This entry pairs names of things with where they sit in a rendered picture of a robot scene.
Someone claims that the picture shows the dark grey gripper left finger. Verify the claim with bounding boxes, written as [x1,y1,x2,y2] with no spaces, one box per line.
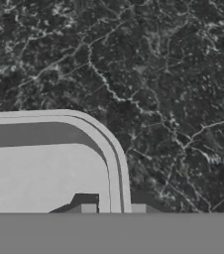
[49,192,100,214]

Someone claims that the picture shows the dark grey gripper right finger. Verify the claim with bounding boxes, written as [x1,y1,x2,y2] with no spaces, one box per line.
[131,190,175,214]

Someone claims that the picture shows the grey kitchen sink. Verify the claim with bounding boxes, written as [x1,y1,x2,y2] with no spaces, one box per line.
[0,108,133,214]

